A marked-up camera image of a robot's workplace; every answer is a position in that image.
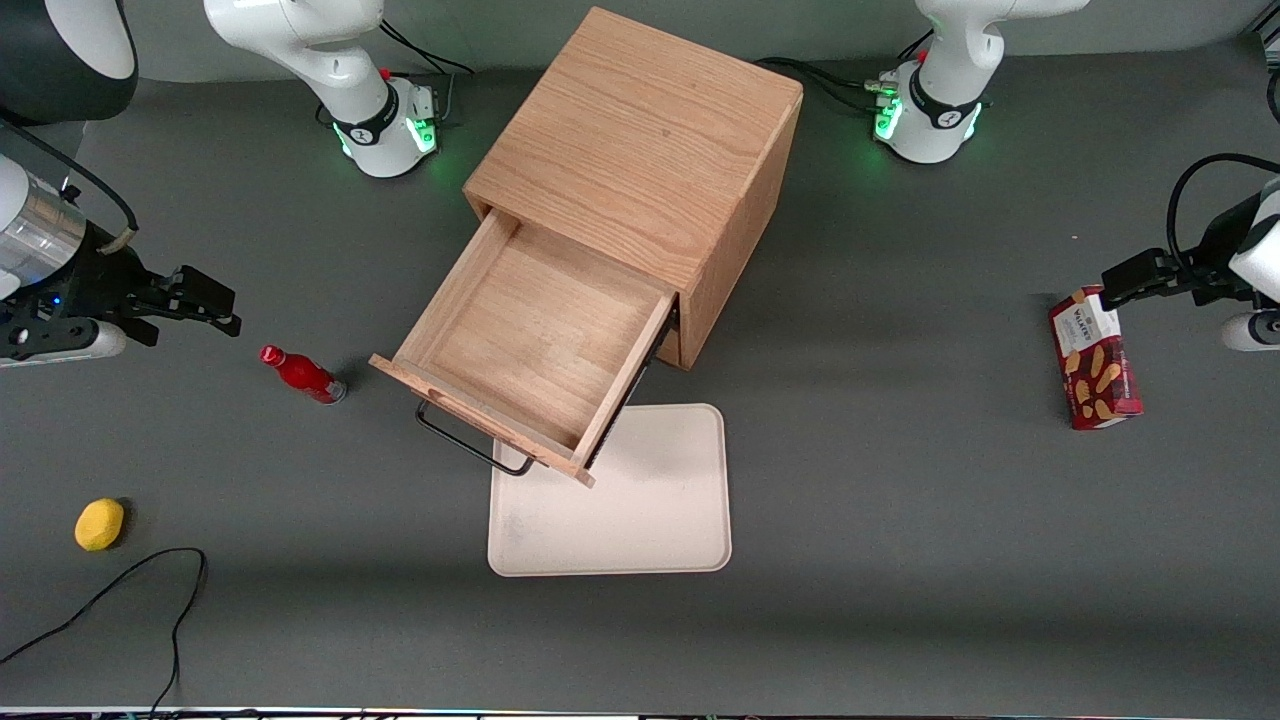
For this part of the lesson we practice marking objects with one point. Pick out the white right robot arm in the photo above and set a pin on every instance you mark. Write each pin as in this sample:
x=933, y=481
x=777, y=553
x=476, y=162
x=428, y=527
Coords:
x=350, y=60

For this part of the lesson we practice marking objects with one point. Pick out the small red bottle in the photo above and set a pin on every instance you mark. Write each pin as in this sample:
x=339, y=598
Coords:
x=305, y=376

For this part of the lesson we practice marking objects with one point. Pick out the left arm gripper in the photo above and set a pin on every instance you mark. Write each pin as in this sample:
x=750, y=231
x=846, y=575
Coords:
x=1209, y=268

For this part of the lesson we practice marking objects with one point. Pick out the yellow lemon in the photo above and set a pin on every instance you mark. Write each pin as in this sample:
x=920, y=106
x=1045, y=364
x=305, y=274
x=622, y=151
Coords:
x=99, y=525

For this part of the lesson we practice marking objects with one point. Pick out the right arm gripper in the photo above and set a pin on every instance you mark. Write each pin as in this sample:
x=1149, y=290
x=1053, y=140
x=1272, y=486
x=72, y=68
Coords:
x=102, y=279

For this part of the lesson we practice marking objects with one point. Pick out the wooden drawer with inside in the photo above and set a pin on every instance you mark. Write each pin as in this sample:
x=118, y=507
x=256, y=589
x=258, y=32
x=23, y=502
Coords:
x=540, y=330

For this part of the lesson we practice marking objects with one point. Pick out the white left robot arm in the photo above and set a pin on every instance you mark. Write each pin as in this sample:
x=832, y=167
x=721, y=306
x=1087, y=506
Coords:
x=940, y=110

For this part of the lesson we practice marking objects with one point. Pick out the wooden drawer kept shut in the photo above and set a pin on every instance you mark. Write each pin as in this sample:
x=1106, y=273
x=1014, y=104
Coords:
x=672, y=350

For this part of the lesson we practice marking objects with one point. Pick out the cream plastic tray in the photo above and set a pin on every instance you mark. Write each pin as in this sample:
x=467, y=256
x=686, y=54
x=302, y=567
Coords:
x=660, y=500

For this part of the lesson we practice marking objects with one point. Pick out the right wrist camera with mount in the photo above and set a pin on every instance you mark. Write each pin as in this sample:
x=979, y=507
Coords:
x=70, y=345

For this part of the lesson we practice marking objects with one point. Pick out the oak wooden drawer cabinet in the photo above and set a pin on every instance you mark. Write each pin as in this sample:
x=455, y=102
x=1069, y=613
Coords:
x=650, y=130

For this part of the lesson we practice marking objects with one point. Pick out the red shortbread cookie box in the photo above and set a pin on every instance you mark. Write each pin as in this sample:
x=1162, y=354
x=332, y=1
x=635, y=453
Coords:
x=1095, y=370

